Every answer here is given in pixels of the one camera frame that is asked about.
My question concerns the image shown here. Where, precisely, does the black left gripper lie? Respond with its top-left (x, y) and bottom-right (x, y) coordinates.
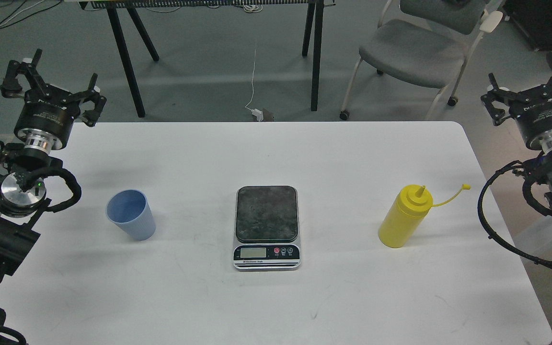
top-left (0, 49), bottom-right (107, 151)

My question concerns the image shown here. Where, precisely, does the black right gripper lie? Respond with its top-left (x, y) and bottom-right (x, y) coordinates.
top-left (481, 60), bottom-right (552, 150)

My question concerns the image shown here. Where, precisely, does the blue ribbed plastic cup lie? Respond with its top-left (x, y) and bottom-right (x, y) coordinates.
top-left (105, 189), bottom-right (156, 241)

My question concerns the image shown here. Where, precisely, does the yellow squeeze bottle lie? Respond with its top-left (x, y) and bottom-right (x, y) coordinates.
top-left (378, 184), bottom-right (471, 248)

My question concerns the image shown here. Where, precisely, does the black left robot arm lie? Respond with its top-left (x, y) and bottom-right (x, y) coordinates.
top-left (0, 49), bottom-right (106, 283)

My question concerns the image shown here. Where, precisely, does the silver digital kitchen scale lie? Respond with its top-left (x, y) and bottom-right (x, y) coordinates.
top-left (232, 185), bottom-right (301, 271)

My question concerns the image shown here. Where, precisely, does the black cabinet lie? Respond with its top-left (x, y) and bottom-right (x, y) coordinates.
top-left (502, 0), bottom-right (552, 52)

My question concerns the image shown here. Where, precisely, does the grey office chair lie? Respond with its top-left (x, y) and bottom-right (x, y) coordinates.
top-left (339, 0), bottom-right (504, 120)

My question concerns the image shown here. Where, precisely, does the white cable with plug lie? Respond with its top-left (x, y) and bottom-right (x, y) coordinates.
top-left (245, 38), bottom-right (275, 122)

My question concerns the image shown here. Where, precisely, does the black metal table frame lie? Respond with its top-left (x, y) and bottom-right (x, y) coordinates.
top-left (79, 0), bottom-right (336, 118)

